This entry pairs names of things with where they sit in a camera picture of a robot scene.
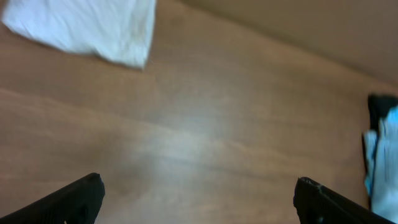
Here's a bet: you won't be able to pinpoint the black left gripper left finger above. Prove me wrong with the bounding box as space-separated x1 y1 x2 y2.
1 173 105 224

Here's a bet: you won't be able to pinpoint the black garment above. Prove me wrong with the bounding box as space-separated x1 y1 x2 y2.
368 94 397 132

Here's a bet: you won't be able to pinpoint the beige khaki shorts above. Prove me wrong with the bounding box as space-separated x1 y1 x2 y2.
2 0 157 68

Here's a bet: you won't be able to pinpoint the light blue denim jeans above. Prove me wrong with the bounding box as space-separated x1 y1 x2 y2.
363 107 397 223

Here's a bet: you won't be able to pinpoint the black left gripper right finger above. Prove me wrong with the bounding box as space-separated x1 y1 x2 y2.
294 177 393 224

